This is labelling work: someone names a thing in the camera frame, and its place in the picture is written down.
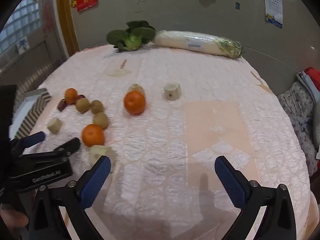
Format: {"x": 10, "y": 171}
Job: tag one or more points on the brown kiwi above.
{"x": 97, "y": 106}
{"x": 100, "y": 120}

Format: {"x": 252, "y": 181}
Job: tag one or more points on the red knitted cloth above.
{"x": 313, "y": 78}

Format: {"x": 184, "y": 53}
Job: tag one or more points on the tan round nut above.
{"x": 82, "y": 105}

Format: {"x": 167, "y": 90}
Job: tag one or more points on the grey cloth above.
{"x": 316, "y": 130}

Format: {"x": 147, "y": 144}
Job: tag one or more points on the glass block window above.
{"x": 22, "y": 20}

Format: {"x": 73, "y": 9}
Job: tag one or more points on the striped white tray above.
{"x": 32, "y": 112}

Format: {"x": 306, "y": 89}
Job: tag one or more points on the pale yam chunk with hole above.
{"x": 172, "y": 91}

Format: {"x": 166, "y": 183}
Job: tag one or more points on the blue and white paper cutout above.
{"x": 23, "y": 44}

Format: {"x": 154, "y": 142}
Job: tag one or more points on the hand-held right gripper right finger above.
{"x": 230, "y": 182}

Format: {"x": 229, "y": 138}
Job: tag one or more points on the white wall calendar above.
{"x": 273, "y": 2}

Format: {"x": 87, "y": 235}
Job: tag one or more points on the green bok choy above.
{"x": 132, "y": 41}

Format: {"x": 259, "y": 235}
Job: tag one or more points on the wrapped white daikon radish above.
{"x": 180, "y": 40}

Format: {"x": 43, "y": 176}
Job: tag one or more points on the small orange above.
{"x": 71, "y": 95}

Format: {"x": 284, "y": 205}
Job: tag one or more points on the red date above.
{"x": 81, "y": 96}
{"x": 62, "y": 105}

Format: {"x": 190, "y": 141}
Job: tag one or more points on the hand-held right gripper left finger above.
{"x": 96, "y": 181}

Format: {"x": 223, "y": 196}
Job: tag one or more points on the person's left hand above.
{"x": 12, "y": 218}

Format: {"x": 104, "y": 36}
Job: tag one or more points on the orange with stem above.
{"x": 93, "y": 135}

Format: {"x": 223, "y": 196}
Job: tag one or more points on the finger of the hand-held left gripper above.
{"x": 33, "y": 138}
{"x": 66, "y": 148}

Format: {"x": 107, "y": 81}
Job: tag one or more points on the yellow door frame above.
{"x": 66, "y": 17}

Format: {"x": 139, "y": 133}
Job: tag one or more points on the floral cloth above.
{"x": 297, "y": 115}

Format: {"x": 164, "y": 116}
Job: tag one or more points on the light blue cloth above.
{"x": 303, "y": 82}

